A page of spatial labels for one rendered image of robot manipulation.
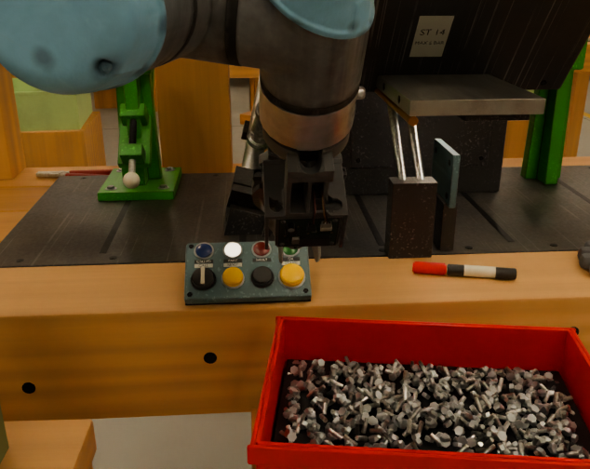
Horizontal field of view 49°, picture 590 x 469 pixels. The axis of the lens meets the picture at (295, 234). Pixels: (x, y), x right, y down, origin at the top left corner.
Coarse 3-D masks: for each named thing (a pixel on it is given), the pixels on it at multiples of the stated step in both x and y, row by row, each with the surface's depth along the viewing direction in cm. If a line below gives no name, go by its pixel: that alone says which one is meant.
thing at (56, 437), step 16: (16, 432) 64; (32, 432) 64; (48, 432) 64; (64, 432) 64; (80, 432) 64; (16, 448) 62; (32, 448) 62; (48, 448) 62; (64, 448) 62; (80, 448) 62; (96, 448) 67; (0, 464) 59; (16, 464) 59; (32, 464) 59; (48, 464) 59; (64, 464) 59; (80, 464) 61
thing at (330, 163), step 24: (336, 144) 51; (264, 168) 57; (288, 168) 50; (312, 168) 51; (336, 168) 58; (264, 192) 56; (288, 192) 52; (312, 192) 55; (336, 192) 56; (264, 216) 56; (288, 216) 55; (312, 216) 55; (336, 216) 55; (264, 240) 59; (288, 240) 58; (312, 240) 58; (336, 240) 59
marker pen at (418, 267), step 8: (416, 264) 85; (424, 264) 84; (432, 264) 84; (440, 264) 84; (448, 264) 85; (456, 264) 84; (464, 264) 84; (416, 272) 85; (424, 272) 85; (432, 272) 84; (440, 272) 84; (448, 272) 84; (456, 272) 84; (464, 272) 84; (472, 272) 84; (480, 272) 83; (488, 272) 83; (496, 272) 83; (504, 272) 83; (512, 272) 83
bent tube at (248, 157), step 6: (258, 84) 105; (258, 90) 105; (258, 96) 105; (252, 108) 105; (252, 114) 104; (252, 120) 103; (246, 144) 102; (246, 150) 101; (252, 150) 100; (258, 150) 100; (246, 156) 100; (252, 156) 99; (258, 156) 100; (246, 162) 99; (252, 162) 99; (258, 162) 99; (252, 168) 98
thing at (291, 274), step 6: (288, 264) 78; (294, 264) 78; (282, 270) 77; (288, 270) 77; (294, 270) 77; (300, 270) 77; (282, 276) 77; (288, 276) 77; (294, 276) 77; (300, 276) 77; (282, 282) 77; (288, 282) 77; (294, 282) 77; (300, 282) 77
